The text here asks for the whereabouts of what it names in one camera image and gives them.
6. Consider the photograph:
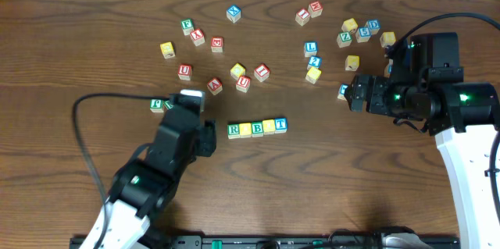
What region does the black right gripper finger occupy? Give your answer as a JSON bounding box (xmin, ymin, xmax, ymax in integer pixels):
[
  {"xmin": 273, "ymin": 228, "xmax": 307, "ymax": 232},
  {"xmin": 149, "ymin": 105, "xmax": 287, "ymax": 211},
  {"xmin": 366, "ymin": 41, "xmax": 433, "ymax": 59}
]
[
  {"xmin": 345, "ymin": 74, "xmax": 371, "ymax": 99},
  {"xmin": 345, "ymin": 92, "xmax": 366, "ymax": 112}
]

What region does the green R block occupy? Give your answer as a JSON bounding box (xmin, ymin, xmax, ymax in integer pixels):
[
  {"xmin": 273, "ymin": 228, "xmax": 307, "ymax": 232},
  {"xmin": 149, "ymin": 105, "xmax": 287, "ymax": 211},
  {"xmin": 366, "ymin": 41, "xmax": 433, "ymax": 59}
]
[{"xmin": 227, "ymin": 124, "xmax": 241, "ymax": 139}]

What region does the yellow O block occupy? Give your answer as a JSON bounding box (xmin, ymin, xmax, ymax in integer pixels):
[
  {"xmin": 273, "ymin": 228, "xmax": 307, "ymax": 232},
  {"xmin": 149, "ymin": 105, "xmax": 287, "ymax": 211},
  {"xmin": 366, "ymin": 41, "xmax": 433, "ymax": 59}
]
[{"xmin": 238, "ymin": 123, "xmax": 252, "ymax": 138}]

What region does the blue T block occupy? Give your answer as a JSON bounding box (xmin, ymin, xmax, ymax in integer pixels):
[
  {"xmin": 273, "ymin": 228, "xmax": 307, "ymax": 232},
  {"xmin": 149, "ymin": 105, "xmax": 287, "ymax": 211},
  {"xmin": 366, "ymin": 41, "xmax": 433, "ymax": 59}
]
[{"xmin": 274, "ymin": 118, "xmax": 288, "ymax": 133}]

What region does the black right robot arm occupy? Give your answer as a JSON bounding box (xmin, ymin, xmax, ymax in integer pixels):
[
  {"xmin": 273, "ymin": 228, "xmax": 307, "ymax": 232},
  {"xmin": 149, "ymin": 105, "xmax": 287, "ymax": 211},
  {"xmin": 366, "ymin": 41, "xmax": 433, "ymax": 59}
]
[{"xmin": 339, "ymin": 74, "xmax": 499, "ymax": 248}]

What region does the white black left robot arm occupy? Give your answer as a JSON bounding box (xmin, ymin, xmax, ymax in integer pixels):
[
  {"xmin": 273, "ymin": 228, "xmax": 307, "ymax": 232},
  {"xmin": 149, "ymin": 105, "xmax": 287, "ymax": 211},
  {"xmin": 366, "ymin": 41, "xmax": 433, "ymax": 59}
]
[{"xmin": 81, "ymin": 119, "xmax": 216, "ymax": 248}]

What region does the blue P block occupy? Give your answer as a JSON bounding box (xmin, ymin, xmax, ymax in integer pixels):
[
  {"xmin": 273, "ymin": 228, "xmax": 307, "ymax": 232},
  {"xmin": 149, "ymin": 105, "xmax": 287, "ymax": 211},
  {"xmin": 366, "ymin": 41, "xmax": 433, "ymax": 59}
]
[{"xmin": 337, "ymin": 84, "xmax": 348, "ymax": 101}]

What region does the yellow hammer block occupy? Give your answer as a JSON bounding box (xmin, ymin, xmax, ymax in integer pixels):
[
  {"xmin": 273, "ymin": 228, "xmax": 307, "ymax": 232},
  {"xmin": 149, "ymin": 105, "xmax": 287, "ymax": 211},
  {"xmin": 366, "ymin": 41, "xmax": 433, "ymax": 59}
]
[{"xmin": 345, "ymin": 55, "xmax": 360, "ymax": 71}]

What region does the blue D block near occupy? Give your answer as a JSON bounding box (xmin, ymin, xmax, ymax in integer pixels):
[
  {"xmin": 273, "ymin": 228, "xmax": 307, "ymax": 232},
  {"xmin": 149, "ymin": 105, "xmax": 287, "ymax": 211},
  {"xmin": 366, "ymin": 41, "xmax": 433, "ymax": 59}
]
[{"xmin": 384, "ymin": 59, "xmax": 393, "ymax": 77}]

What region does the blue d block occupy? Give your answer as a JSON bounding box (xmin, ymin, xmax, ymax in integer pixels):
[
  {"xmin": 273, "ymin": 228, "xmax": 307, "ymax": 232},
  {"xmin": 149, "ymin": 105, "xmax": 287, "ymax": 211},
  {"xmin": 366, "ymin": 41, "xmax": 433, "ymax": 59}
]
[
  {"xmin": 365, "ymin": 19, "xmax": 380, "ymax": 35},
  {"xmin": 384, "ymin": 59, "xmax": 393, "ymax": 77}
]

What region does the yellow block by 2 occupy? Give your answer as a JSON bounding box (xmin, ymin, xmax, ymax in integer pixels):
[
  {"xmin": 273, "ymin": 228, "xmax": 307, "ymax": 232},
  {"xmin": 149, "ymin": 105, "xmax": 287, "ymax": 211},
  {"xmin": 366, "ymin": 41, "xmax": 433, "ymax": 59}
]
[{"xmin": 305, "ymin": 67, "xmax": 322, "ymax": 84}]

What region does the green Z block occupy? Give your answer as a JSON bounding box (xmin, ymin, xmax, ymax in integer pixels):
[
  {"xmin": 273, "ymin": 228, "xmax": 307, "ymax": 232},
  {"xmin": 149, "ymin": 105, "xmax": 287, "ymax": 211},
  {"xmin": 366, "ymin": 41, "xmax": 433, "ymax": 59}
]
[{"xmin": 337, "ymin": 32, "xmax": 352, "ymax": 48}]

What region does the red A block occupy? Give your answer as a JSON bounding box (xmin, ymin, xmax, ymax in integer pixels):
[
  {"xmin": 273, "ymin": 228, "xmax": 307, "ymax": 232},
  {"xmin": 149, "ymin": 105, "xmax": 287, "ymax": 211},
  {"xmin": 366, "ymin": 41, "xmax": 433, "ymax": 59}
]
[{"xmin": 207, "ymin": 77, "xmax": 223, "ymax": 95}]

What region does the green N block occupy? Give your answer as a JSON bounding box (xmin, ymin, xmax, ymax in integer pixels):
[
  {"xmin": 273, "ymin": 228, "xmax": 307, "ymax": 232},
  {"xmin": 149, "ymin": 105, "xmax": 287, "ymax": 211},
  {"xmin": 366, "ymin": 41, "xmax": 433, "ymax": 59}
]
[{"xmin": 163, "ymin": 100, "xmax": 173, "ymax": 110}]

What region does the green B block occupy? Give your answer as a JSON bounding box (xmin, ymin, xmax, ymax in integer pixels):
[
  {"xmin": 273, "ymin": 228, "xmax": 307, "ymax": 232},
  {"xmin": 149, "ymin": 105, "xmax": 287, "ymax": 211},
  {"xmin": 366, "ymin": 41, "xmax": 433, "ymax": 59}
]
[{"xmin": 251, "ymin": 122, "xmax": 264, "ymax": 137}]

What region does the blue 2 block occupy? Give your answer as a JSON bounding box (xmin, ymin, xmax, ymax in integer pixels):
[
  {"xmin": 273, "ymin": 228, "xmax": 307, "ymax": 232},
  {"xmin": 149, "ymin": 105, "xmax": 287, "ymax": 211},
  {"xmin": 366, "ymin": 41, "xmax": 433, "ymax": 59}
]
[{"xmin": 307, "ymin": 55, "xmax": 322, "ymax": 69}]

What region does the blue 5 block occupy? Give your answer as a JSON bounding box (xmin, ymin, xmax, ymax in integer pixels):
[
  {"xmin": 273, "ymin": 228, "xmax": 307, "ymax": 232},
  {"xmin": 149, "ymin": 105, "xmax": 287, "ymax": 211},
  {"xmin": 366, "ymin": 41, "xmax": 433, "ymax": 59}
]
[{"xmin": 355, "ymin": 27, "xmax": 371, "ymax": 43}]

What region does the yellow B-side block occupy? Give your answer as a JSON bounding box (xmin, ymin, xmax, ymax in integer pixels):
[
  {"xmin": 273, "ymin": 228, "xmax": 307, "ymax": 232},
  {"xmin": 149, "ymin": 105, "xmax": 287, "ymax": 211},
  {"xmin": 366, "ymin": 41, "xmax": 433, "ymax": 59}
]
[{"xmin": 380, "ymin": 32, "xmax": 397, "ymax": 48}]

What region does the blue D block far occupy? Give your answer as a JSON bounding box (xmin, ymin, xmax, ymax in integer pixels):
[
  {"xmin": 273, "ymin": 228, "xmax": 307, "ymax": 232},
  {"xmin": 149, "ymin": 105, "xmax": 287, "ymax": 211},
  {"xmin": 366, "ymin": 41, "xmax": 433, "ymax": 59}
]
[{"xmin": 365, "ymin": 19, "xmax": 380, "ymax": 35}]

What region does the yellow block by Z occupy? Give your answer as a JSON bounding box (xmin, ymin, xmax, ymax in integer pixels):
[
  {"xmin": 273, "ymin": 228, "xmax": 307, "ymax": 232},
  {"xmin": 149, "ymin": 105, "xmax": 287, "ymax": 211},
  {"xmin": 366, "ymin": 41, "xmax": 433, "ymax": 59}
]
[{"xmin": 341, "ymin": 18, "xmax": 359, "ymax": 34}]

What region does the red u block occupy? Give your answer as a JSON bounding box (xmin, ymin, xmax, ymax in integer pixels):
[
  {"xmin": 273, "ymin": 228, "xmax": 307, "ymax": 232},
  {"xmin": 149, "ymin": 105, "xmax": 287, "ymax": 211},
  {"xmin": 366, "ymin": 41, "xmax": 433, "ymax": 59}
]
[
  {"xmin": 235, "ymin": 76, "xmax": 251, "ymax": 93},
  {"xmin": 177, "ymin": 64, "xmax": 193, "ymax": 80}
]

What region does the blue L block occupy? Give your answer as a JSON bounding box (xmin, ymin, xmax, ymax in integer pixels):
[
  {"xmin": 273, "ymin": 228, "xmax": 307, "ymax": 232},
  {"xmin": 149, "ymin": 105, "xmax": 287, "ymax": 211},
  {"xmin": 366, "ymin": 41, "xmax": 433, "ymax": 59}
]
[{"xmin": 304, "ymin": 41, "xmax": 318, "ymax": 57}]

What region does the red U block left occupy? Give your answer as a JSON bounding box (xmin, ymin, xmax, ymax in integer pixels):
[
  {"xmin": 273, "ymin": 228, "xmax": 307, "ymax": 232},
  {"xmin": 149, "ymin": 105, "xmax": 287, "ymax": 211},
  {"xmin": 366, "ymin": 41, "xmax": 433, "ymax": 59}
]
[{"xmin": 177, "ymin": 64, "xmax": 193, "ymax": 80}]

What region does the red i block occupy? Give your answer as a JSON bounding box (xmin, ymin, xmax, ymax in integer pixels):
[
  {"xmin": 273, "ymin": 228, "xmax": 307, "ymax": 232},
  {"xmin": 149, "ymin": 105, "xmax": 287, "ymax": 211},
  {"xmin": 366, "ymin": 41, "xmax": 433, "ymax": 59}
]
[
  {"xmin": 254, "ymin": 64, "xmax": 270, "ymax": 82},
  {"xmin": 295, "ymin": 9, "xmax": 311, "ymax": 26}
]

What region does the red block far right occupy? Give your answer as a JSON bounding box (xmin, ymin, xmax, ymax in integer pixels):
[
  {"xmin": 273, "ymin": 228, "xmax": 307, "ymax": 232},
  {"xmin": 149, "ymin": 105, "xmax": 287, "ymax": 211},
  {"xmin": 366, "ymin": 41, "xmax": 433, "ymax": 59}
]
[{"xmin": 308, "ymin": 1, "xmax": 323, "ymax": 18}]

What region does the red I block far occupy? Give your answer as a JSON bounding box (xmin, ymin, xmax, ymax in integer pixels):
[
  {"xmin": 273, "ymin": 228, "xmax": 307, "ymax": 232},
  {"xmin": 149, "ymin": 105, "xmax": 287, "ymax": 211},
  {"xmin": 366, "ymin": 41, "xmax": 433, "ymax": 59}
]
[{"xmin": 295, "ymin": 9, "xmax": 311, "ymax": 26}]

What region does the red E block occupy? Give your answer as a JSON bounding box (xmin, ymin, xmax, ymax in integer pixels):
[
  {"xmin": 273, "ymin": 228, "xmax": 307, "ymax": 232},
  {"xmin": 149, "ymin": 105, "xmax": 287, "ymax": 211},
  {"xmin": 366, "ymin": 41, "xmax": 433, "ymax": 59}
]
[{"xmin": 211, "ymin": 37, "xmax": 223, "ymax": 53}]

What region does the yellow block far left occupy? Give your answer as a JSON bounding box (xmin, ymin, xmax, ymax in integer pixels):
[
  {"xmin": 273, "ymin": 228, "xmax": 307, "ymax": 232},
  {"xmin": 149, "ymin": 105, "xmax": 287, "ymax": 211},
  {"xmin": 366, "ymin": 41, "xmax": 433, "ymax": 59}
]
[{"xmin": 159, "ymin": 41, "xmax": 176, "ymax": 59}]

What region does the red X block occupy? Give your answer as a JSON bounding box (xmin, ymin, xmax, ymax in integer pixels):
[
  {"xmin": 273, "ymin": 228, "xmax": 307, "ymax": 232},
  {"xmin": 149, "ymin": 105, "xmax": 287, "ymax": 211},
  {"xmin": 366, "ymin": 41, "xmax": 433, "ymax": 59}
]
[{"xmin": 190, "ymin": 28, "xmax": 205, "ymax": 46}]

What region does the green F block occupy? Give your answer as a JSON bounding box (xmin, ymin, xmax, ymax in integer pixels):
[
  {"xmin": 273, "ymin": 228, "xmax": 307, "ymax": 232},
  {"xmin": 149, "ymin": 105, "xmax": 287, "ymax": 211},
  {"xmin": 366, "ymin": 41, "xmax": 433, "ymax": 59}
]
[{"xmin": 180, "ymin": 19, "xmax": 195, "ymax": 36}]

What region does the blue X block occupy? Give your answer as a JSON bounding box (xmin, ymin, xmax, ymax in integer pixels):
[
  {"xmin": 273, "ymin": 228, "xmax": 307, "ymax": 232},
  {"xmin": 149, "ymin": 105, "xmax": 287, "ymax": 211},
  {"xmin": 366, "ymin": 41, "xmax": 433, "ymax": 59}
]
[{"xmin": 227, "ymin": 5, "xmax": 241, "ymax": 23}]

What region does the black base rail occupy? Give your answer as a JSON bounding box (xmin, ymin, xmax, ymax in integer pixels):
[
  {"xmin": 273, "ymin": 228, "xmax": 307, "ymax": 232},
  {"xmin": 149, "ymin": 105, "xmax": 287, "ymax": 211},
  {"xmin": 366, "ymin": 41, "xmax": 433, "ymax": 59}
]
[{"xmin": 69, "ymin": 226, "xmax": 460, "ymax": 249}]

